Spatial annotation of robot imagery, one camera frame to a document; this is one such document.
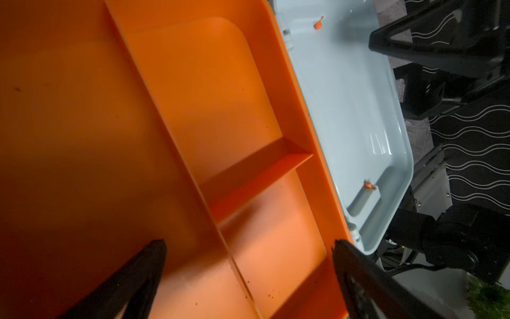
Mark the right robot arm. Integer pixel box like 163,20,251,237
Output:
369,1,509,287

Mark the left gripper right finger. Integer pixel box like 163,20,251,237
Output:
332,239,442,318

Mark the blue orange first aid box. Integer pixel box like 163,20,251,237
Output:
1,1,413,318

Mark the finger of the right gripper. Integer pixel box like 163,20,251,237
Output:
369,1,506,78

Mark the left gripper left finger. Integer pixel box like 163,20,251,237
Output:
60,239,167,318

